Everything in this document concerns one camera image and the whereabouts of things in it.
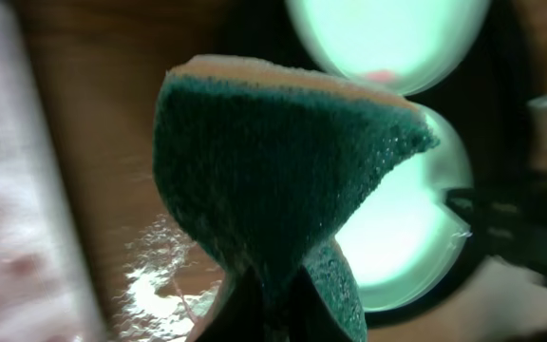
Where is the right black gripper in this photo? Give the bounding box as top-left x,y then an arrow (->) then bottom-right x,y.
444,185 -> 547,287

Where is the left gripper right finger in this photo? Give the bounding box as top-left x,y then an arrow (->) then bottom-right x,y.
288,267 -> 351,342

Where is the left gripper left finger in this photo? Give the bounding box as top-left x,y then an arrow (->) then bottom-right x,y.
195,268 -> 265,342

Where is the light green plate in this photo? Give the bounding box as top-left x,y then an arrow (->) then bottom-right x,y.
335,107 -> 473,313
285,0 -> 491,95

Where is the green yellow sponge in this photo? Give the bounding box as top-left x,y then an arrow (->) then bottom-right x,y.
153,55 -> 438,342

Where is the rectangular soapy water tray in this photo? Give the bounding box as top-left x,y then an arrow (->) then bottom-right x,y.
0,1 -> 106,342

